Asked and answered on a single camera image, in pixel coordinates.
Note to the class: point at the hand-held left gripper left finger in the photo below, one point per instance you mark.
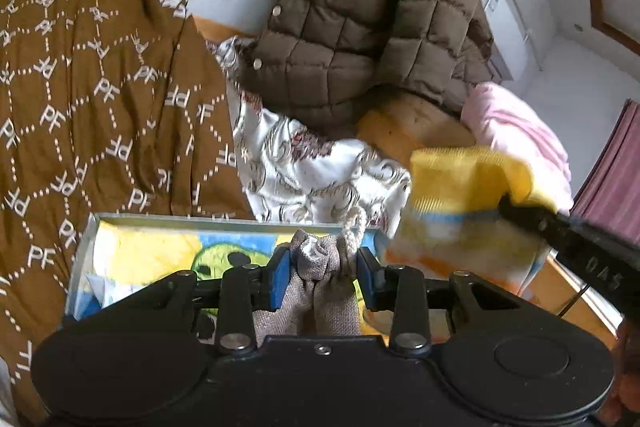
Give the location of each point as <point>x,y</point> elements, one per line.
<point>280,279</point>

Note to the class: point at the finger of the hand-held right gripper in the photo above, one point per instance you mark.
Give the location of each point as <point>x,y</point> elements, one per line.
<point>527,213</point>

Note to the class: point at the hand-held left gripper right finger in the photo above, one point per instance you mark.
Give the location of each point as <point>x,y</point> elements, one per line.
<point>369,279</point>

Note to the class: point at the yellow striped sock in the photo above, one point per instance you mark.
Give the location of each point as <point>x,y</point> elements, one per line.
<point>460,217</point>

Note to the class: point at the grey tray with drawn lining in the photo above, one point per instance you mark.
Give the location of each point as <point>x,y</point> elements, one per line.
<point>150,247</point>

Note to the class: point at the pink cloth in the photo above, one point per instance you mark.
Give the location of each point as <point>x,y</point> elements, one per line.
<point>520,132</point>

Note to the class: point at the maroon striped curtain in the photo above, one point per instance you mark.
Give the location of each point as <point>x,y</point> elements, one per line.
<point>610,172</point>

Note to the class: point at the white floral satin quilt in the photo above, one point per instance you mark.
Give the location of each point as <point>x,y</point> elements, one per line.
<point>310,167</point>

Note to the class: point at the blue cartoon print cloth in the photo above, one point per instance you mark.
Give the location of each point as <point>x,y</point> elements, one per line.
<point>107,292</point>

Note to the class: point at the brown patterned blanket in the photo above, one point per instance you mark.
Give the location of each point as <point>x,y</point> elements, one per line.
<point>110,107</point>

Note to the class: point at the brown puffer jacket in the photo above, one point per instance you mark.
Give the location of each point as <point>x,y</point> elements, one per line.
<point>360,7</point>

